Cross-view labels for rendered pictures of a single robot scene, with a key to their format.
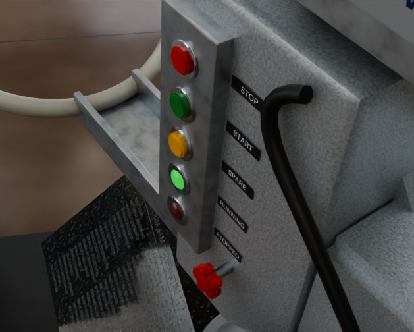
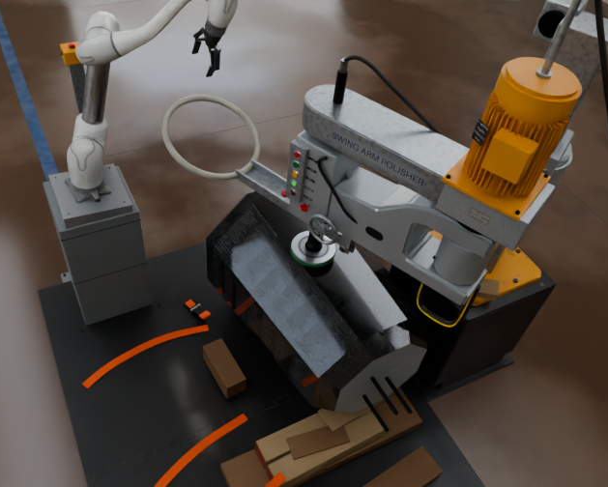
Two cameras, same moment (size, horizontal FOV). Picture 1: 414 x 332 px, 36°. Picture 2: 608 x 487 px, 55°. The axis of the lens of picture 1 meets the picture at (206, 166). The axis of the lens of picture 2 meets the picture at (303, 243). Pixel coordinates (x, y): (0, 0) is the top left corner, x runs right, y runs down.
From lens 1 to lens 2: 1.81 m
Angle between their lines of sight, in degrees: 13
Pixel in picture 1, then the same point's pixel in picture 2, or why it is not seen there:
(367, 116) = (337, 159)
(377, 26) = (337, 145)
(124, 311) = (256, 249)
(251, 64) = (313, 154)
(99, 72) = (170, 165)
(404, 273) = (349, 190)
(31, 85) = (134, 179)
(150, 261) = (262, 229)
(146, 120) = (259, 175)
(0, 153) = not seen: hidden behind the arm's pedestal
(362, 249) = (340, 187)
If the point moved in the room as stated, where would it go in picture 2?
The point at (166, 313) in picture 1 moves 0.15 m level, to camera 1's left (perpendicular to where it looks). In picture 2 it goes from (275, 243) to (245, 246)
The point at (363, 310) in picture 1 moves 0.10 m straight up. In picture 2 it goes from (342, 200) to (346, 181)
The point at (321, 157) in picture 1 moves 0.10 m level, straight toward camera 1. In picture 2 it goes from (330, 169) to (330, 186)
